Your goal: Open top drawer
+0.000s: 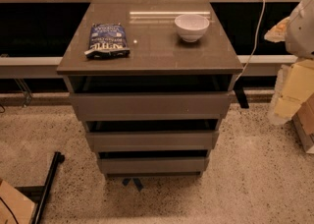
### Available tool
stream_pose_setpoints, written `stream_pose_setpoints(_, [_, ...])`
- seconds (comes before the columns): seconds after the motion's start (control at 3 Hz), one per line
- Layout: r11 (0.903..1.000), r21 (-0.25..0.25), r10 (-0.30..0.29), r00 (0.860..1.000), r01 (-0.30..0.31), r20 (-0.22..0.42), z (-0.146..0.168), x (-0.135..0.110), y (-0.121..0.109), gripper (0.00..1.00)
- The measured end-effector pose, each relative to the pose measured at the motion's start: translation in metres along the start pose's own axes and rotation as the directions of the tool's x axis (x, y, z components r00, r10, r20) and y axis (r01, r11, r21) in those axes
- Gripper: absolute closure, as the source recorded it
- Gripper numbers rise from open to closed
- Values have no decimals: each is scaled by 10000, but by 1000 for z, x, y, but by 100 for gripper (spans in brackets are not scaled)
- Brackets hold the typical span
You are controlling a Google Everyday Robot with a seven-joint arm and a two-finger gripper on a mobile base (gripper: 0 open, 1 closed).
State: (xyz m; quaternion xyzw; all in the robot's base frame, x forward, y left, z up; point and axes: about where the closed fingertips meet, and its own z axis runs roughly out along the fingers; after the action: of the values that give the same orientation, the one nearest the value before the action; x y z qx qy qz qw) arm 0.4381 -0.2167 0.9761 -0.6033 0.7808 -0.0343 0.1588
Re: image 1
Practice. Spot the cardboard box left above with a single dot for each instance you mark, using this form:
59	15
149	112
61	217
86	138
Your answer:
15	208

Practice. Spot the black metal stand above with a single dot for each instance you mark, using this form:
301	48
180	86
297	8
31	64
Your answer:
39	194

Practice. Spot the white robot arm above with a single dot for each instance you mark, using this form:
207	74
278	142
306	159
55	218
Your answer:
299	37

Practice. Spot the grey drawer cabinet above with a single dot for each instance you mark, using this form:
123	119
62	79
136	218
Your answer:
160	62

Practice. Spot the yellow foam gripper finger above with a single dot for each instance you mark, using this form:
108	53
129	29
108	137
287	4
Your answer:
294	85
277	32

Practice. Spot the grey drawer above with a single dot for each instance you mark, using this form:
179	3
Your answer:
149	141
137	107
152	166

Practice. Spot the white ceramic bowl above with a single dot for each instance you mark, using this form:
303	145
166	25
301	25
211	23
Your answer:
191	27

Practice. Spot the grey bottom drawer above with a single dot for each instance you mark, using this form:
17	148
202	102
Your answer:
152	166

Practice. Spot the blue chip bag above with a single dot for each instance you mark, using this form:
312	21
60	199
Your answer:
107	41

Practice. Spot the grey middle drawer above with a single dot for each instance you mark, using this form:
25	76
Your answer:
149	141

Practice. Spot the blue tape mark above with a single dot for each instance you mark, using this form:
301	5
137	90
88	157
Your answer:
136	182

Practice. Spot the grey top drawer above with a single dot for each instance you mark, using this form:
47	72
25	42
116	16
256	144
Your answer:
137	107

